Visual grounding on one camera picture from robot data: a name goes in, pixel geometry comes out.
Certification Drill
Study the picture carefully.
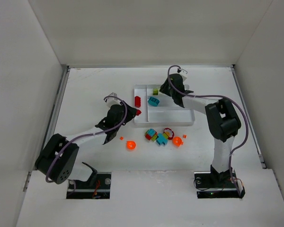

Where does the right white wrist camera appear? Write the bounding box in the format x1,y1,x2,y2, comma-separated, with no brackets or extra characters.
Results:
177,68,188,81

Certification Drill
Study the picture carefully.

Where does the teal square lego brick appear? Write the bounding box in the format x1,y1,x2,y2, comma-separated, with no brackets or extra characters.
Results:
145,129,157,140

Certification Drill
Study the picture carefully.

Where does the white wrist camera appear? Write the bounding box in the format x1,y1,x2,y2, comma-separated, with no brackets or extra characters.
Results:
177,68,188,81
104,92,120,107

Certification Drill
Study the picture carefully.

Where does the green square lego brick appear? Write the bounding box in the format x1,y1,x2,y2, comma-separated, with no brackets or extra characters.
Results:
152,88,159,96

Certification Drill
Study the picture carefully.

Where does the red slope lego brick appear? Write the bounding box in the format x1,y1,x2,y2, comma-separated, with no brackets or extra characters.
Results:
134,96,141,108

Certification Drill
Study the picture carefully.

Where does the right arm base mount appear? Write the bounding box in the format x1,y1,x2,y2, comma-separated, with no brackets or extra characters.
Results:
193,167,246,199

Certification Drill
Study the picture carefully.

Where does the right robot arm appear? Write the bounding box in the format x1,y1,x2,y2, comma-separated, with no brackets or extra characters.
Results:
160,73,241,181

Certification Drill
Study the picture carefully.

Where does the white compartment tray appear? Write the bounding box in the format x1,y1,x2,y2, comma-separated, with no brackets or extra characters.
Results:
133,84,195,127

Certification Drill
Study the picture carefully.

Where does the orange round lego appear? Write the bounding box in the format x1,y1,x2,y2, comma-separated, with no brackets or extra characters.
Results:
172,137,183,147
126,140,136,150

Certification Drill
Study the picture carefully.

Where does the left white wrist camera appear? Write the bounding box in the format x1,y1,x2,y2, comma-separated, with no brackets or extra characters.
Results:
104,92,120,107

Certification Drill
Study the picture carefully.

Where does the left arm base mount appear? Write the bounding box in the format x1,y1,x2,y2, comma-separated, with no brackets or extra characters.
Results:
66,162,112,200

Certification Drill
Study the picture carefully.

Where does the teal rounded lego brick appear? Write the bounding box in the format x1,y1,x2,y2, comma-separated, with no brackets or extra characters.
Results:
148,96,160,106

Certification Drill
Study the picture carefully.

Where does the teal stepped lego brick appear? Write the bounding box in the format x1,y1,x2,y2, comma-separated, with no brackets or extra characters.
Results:
156,133,168,146

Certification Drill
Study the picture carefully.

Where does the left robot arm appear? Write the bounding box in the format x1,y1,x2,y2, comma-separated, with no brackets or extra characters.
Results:
35,104,141,186

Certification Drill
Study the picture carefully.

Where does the red flower lego brick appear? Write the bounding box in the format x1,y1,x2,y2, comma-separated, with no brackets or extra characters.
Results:
163,128,174,140

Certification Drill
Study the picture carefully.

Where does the orange round lego right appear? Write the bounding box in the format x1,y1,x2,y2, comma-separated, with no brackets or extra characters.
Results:
172,137,183,147

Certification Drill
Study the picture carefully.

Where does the orange round lego left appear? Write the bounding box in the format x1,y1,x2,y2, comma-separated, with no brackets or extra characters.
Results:
126,140,136,150

